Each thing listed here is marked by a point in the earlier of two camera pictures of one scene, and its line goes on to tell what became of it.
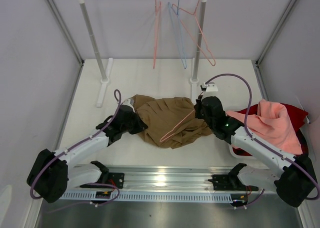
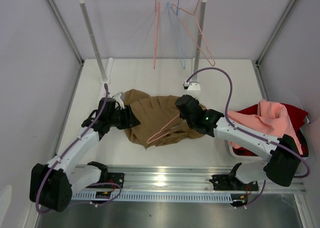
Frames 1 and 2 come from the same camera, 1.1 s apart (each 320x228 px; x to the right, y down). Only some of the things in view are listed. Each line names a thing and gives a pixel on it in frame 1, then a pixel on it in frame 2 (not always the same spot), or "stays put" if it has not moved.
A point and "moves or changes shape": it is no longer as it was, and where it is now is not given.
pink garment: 270,125 stays put
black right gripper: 197,107 -> 197,100
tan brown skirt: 171,122 moves or changes shape
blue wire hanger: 175,22 stays put
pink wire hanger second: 158,11 stays put
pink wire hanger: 161,141 -> 160,130
